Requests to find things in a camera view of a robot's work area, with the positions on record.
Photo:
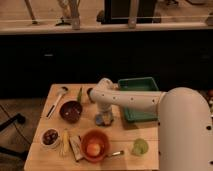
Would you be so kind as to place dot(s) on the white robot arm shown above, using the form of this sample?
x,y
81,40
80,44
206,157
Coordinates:
x,y
185,130

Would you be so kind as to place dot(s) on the yellow ball in bowl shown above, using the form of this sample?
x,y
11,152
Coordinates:
x,y
93,149

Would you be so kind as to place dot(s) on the green vegetable piece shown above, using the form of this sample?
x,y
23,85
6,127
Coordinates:
x,y
79,96

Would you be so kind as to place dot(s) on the orange bowl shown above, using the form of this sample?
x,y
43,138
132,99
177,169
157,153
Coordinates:
x,y
95,136

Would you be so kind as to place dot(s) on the green plastic tray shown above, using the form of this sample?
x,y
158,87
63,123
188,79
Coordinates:
x,y
138,84

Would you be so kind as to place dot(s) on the dark brown bowl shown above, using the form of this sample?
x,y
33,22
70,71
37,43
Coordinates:
x,y
71,111

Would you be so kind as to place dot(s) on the black chair base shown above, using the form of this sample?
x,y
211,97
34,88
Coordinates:
x,y
11,127

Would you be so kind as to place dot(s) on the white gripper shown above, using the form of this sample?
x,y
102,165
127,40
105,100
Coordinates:
x,y
104,108

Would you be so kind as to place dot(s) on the white bowl with dark fruit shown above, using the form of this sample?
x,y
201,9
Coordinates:
x,y
50,138

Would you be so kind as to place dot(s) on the metal spoon handle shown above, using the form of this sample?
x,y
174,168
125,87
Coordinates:
x,y
116,153

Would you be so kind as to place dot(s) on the green plastic cup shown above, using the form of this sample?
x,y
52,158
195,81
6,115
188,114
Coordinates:
x,y
140,147

